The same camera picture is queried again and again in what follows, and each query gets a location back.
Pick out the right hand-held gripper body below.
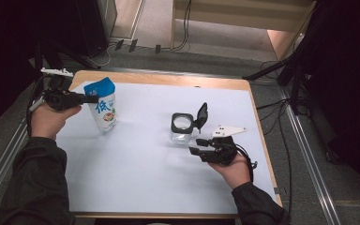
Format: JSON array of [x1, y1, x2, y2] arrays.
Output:
[[201, 125, 248, 166]]

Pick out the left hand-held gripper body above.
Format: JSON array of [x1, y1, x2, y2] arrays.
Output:
[[40, 67, 83, 112]]

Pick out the blue white milk carton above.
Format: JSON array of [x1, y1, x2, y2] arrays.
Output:
[[83, 77, 118, 132]]

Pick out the clear container with black lid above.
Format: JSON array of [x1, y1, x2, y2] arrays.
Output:
[[169, 102, 209, 145]]

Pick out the person's right hand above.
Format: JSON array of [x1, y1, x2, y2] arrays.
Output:
[[208, 156, 253, 190]]

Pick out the person's left hand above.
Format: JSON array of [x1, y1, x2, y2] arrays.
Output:
[[31, 102, 83, 141]]

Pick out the black metal stand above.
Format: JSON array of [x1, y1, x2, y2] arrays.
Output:
[[31, 38, 103, 101], [242, 46, 314, 116]]

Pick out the white paper sheet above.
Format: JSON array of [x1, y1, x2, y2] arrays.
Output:
[[55, 80, 279, 215]]

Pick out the wooden table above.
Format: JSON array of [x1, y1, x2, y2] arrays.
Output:
[[67, 69, 284, 219]]

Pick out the light wooden shelf unit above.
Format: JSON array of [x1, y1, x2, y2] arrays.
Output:
[[170, 0, 318, 62]]

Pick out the right hand-held gripper cable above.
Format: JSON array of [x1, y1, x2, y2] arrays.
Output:
[[235, 143, 259, 184]]

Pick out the white floor cable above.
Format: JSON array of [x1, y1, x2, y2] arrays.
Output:
[[86, 42, 117, 68]]

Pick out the black floor cables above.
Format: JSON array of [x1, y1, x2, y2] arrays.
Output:
[[255, 60, 295, 217]]

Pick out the metal floor rail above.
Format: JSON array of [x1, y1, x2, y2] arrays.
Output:
[[277, 87, 342, 225], [0, 69, 54, 218]]

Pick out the black hanging cable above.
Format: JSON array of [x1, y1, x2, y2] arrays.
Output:
[[172, 0, 192, 52]]

